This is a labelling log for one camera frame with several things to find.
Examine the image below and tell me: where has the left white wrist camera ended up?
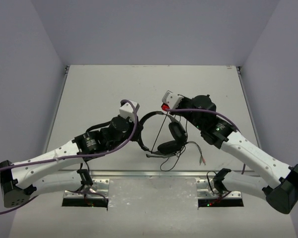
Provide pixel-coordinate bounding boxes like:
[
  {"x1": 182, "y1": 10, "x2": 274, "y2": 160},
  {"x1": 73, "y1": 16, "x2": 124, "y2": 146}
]
[{"x1": 119, "y1": 101, "x2": 140, "y2": 122}]

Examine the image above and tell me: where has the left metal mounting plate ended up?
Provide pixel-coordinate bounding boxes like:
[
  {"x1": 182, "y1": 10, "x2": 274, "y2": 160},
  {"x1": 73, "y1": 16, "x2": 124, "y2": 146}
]
[{"x1": 63, "y1": 178, "x2": 110, "y2": 199}]

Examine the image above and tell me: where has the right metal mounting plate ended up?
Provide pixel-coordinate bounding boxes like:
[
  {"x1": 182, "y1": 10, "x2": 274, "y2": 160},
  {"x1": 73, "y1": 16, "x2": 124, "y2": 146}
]
[{"x1": 196, "y1": 178, "x2": 242, "y2": 200}]

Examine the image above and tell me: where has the metal mounting plate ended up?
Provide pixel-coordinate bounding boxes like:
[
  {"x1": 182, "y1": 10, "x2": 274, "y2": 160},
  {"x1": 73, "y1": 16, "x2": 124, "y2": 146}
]
[
  {"x1": 63, "y1": 178, "x2": 110, "y2": 199},
  {"x1": 196, "y1": 178, "x2": 242, "y2": 200}
]

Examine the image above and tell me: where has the black headset with microphone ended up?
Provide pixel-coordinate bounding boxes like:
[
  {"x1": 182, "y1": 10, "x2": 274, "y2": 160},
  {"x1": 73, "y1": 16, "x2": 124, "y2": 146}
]
[{"x1": 136, "y1": 111, "x2": 188, "y2": 158}]

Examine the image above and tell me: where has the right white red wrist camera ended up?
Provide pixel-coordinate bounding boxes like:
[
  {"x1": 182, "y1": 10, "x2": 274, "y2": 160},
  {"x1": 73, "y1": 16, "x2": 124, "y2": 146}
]
[{"x1": 161, "y1": 90, "x2": 184, "y2": 111}]

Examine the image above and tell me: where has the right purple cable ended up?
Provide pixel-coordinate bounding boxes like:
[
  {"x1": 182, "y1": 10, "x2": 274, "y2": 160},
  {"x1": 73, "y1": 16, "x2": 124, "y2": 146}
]
[{"x1": 165, "y1": 108, "x2": 246, "y2": 206}]

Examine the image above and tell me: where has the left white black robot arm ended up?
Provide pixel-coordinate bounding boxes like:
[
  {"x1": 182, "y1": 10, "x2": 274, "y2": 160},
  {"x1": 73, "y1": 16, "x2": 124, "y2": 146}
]
[{"x1": 0, "y1": 116, "x2": 143, "y2": 210}]

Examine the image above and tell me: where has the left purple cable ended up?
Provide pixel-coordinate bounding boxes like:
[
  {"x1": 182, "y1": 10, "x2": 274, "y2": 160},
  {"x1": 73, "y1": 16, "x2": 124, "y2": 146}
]
[{"x1": 0, "y1": 99, "x2": 138, "y2": 217}]

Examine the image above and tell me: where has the metal table edge rail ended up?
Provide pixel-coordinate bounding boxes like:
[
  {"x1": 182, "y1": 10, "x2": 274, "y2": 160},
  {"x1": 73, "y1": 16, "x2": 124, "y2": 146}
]
[{"x1": 55, "y1": 169, "x2": 249, "y2": 177}]

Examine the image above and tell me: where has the purple cable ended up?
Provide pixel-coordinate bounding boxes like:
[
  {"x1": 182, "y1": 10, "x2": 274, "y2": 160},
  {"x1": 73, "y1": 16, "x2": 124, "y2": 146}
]
[
  {"x1": 0, "y1": 99, "x2": 138, "y2": 217},
  {"x1": 165, "y1": 108, "x2": 246, "y2": 206}
]

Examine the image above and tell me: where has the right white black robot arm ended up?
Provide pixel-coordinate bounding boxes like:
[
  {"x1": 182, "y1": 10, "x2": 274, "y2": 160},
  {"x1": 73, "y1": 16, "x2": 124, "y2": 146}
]
[{"x1": 162, "y1": 91, "x2": 298, "y2": 214}]

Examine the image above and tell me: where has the black headset cable with plugs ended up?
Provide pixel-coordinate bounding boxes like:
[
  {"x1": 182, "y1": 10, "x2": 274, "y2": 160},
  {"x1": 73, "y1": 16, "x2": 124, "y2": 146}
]
[{"x1": 150, "y1": 110, "x2": 207, "y2": 172}]

